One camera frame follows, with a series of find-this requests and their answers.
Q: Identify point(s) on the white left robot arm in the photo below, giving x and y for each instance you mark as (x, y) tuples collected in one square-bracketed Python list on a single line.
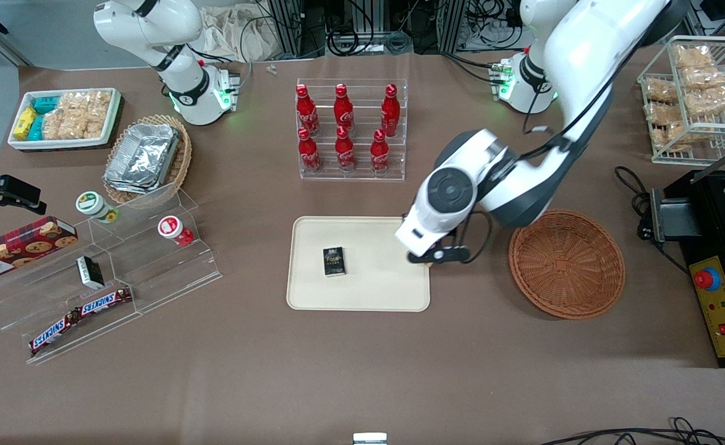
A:
[(585, 55)]

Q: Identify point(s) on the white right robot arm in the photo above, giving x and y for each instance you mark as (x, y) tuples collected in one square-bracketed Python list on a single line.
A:
[(184, 83)]

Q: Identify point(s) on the beige plastic tray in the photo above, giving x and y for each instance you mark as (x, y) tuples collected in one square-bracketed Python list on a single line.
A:
[(374, 284)]

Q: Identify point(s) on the round brown wicker basket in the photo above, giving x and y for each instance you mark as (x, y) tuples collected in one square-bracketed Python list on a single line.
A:
[(566, 266)]

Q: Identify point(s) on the oval wicker basket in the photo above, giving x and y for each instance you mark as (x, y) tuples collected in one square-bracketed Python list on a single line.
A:
[(183, 164)]

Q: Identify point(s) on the clear acrylic bottle rack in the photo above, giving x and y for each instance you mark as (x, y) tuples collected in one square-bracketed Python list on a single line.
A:
[(362, 176)]

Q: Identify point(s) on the small black box gold print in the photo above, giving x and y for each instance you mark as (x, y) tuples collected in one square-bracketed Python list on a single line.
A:
[(334, 262)]

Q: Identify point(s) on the red cola bottle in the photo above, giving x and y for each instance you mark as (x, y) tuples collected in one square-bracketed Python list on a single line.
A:
[(345, 151), (308, 153), (306, 111), (390, 111), (379, 154), (343, 110)]

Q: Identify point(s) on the white box edge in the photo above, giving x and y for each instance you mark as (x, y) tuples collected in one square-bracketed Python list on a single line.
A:
[(369, 439)]

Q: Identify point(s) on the red lid yogurt cup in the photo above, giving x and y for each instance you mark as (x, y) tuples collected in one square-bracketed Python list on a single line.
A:
[(172, 228)]

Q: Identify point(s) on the clear acrylic stepped shelf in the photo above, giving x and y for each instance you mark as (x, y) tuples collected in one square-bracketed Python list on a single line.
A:
[(152, 272)]

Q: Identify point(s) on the beige cloth bag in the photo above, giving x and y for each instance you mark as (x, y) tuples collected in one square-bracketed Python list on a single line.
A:
[(232, 34)]

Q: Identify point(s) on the clear pack fried snacks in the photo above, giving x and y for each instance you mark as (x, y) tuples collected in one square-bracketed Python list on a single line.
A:
[(665, 113), (711, 101), (660, 91), (677, 136), (693, 57), (703, 78)]

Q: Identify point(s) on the stack of foil trays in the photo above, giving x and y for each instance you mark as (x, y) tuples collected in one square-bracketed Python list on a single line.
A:
[(143, 157)]

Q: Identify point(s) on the black countertop appliance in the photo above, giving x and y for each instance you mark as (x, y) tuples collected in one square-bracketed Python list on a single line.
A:
[(708, 210)]

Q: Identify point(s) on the yellow emergency stop box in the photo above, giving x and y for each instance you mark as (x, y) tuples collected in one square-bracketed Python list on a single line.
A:
[(724, 315)]

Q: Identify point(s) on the snickers chocolate bar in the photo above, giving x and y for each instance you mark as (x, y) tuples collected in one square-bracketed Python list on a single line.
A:
[(105, 301), (53, 331)]

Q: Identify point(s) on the green lid yogurt cup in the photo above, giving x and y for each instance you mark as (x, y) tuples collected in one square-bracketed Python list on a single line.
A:
[(93, 204)]

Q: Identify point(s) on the white rectangular plastic bin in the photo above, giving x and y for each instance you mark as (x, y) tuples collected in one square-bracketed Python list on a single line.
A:
[(112, 123)]

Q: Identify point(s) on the small black white box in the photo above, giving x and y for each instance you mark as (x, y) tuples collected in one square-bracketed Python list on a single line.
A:
[(90, 272)]

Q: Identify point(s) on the clear bag rice crackers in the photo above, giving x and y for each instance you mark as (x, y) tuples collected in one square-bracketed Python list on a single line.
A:
[(97, 111), (62, 120)]

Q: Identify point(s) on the teal snack packet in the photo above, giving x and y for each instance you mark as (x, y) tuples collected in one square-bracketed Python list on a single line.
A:
[(36, 128), (46, 104)]

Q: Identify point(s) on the red tartan cookie box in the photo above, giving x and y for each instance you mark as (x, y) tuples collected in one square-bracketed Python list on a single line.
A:
[(19, 247)]

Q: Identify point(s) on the yellow snack packet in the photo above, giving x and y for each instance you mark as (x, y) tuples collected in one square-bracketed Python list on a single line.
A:
[(25, 122)]

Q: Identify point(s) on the aluminium frame post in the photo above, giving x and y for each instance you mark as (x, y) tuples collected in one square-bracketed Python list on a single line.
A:
[(452, 25), (288, 28)]

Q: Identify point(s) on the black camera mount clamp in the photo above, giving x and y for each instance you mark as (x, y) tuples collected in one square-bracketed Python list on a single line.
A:
[(10, 191)]

